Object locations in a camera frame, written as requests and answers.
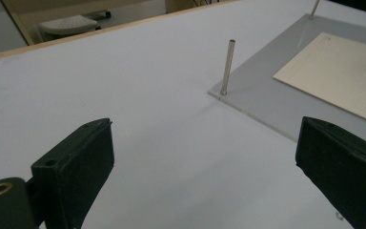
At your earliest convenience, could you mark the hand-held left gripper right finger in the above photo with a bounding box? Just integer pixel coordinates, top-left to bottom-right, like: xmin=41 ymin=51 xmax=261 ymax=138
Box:
xmin=295 ymin=115 xmax=366 ymax=229

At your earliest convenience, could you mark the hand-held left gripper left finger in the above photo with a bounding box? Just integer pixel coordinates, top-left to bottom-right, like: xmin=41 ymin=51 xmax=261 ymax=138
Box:
xmin=30 ymin=117 xmax=115 ymax=229

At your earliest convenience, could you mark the clear acrylic frame plate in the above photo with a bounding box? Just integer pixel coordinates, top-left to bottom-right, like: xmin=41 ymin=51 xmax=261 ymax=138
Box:
xmin=207 ymin=12 xmax=366 ymax=151

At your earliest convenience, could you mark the paper picture sheet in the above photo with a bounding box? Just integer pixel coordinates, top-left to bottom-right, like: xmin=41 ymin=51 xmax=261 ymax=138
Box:
xmin=273 ymin=31 xmax=366 ymax=128

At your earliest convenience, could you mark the grey perforated footrest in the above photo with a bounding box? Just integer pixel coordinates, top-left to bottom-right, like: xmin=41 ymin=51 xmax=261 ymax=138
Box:
xmin=37 ymin=13 xmax=103 ymax=41

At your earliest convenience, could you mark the dark chair base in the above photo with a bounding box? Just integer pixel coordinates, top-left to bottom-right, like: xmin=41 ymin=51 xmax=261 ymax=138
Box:
xmin=85 ymin=10 xmax=112 ymax=20

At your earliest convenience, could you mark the metal standoff post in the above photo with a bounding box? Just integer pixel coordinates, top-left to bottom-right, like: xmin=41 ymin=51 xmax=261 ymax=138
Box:
xmin=309 ymin=0 xmax=321 ymax=20
xmin=219 ymin=38 xmax=237 ymax=96

